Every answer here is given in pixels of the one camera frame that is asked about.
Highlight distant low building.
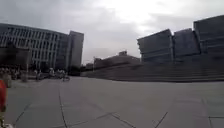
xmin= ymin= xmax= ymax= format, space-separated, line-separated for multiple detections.
xmin=92 ymin=50 xmax=141 ymax=70

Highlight grey paved plaza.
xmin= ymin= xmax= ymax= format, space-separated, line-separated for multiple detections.
xmin=0 ymin=76 xmax=224 ymax=128

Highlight wide stone stairs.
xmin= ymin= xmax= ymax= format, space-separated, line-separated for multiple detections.
xmin=79 ymin=60 xmax=224 ymax=83

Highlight row of parked bicycles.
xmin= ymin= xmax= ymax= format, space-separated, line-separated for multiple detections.
xmin=0 ymin=66 xmax=72 ymax=83

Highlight large curved grey building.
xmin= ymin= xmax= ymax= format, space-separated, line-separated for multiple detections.
xmin=0 ymin=22 xmax=85 ymax=71

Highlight robot's own part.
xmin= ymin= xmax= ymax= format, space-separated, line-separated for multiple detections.
xmin=0 ymin=79 xmax=8 ymax=114

